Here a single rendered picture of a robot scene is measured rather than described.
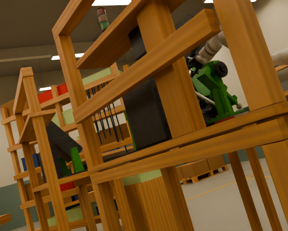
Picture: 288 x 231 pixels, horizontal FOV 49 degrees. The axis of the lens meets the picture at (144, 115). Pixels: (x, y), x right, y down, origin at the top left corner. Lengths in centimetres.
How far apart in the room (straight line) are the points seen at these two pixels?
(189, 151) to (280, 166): 41
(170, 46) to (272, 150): 56
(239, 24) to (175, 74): 37
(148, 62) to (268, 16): 733
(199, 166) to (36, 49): 528
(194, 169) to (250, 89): 669
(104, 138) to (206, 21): 355
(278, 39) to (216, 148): 730
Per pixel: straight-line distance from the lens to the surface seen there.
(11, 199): 1032
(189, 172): 783
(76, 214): 498
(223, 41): 158
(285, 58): 182
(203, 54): 166
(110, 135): 452
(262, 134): 113
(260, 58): 113
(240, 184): 227
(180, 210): 254
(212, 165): 821
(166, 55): 133
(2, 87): 1091
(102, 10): 193
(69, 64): 233
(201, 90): 179
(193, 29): 122
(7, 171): 1036
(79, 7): 213
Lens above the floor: 82
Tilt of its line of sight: 8 degrees up
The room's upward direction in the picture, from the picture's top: 16 degrees counter-clockwise
